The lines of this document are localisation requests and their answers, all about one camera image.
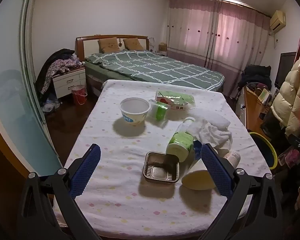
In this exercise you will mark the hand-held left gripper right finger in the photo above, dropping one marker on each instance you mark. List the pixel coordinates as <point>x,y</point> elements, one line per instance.
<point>215,170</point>

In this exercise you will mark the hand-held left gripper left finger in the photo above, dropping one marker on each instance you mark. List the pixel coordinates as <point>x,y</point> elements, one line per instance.
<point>86,170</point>

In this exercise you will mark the white paper cup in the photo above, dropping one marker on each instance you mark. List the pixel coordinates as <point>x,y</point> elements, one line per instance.
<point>197,180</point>

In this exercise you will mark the white tissue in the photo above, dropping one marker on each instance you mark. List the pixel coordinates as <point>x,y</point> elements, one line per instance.
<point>215,120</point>
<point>212,136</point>

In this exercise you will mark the yellow rimmed waste bin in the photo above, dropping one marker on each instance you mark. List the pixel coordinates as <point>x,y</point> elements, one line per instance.
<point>267,155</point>

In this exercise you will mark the large green-labelled bottle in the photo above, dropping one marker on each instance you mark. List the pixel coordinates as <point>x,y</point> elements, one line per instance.
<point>180,142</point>

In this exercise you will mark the brown plastic tray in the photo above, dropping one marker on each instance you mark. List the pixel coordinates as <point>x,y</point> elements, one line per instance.
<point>160,172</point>

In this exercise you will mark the white plastic bowl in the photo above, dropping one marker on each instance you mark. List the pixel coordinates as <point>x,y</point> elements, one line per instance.
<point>135,118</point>

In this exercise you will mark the red and white carton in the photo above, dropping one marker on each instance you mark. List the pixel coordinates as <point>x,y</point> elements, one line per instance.
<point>178,107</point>

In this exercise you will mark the small clear green-labelled bottle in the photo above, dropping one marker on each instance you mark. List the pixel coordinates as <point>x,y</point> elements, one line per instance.
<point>161,111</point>

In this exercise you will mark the green clear plastic pouch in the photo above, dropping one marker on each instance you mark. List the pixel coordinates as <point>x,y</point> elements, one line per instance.
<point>175,95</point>

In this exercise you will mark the floral white tablecloth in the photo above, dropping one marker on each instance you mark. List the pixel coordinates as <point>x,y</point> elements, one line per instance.
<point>115,155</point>

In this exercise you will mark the cream puffer jacket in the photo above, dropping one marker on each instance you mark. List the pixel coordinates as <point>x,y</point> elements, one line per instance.
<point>292,92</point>

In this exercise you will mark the green book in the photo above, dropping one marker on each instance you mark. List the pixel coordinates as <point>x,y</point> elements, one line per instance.
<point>263,96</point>

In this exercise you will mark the wooden desk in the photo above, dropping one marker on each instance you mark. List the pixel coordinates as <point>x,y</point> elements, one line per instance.
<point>252,105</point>

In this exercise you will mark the red bucket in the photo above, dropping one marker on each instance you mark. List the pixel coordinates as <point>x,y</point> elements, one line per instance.
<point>78,96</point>

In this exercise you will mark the crumpled plastic bag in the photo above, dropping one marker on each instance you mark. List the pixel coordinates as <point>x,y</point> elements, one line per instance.
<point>50,103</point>

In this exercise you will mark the black television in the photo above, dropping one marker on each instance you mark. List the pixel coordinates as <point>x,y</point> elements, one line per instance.
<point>285,67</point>

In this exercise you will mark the dark clothes heap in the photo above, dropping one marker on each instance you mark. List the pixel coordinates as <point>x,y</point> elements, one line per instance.
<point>255,73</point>

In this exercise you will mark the white nightstand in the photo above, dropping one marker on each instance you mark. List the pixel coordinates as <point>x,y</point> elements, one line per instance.
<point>70,80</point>

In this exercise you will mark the frosted glass sliding door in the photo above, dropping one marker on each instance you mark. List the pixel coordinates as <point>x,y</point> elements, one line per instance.
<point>10,105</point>

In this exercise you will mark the pile of clothes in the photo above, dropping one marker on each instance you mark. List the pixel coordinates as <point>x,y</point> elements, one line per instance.
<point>55,67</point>

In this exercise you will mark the green plaid duvet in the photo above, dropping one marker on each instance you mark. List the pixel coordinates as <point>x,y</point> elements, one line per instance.
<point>152,67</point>

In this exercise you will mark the cream air conditioner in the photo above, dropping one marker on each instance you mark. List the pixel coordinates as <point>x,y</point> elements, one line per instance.
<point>277,20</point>

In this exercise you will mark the wooden bed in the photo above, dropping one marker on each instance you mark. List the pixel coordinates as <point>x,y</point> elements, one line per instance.
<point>90,43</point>

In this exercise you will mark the brown pillow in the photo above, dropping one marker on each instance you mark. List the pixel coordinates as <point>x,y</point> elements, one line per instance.
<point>133,44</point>
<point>108,45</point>

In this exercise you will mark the pink sheer curtain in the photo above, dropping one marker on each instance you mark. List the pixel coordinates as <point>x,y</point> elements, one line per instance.
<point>215,42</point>

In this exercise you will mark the brown tissue box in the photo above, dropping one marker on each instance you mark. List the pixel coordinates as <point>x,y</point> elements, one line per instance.
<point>162,47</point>

